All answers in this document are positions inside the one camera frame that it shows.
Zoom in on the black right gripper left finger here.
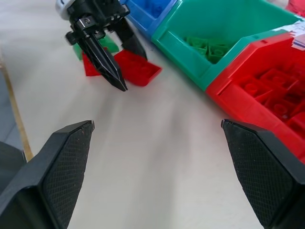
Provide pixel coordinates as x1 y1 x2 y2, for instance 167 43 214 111
0 120 95 229

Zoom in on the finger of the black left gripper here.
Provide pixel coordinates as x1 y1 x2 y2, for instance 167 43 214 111
114 18 148 60
76 33 128 92

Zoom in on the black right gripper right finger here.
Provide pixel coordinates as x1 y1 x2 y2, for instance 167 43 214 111
221 119 305 229

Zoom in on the green building block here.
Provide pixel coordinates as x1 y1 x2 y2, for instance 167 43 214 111
73 35 120 62
184 35 211 56
204 42 232 64

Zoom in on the blue plastic bin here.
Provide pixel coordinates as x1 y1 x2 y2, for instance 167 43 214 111
119 0 183 40

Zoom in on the large red building block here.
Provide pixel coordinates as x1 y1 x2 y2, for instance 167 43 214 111
113 49 163 87

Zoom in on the green plastic bin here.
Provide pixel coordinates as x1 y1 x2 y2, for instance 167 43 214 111
151 0 301 92

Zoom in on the red plastic bin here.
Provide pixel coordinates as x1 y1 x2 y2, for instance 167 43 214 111
205 31 305 166

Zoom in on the white paper label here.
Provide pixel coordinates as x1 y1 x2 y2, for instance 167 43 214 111
273 20 305 51

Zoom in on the red plastic object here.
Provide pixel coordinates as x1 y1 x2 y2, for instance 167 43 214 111
285 0 305 15

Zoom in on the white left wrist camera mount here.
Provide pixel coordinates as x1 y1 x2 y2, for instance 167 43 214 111
55 0 72 20

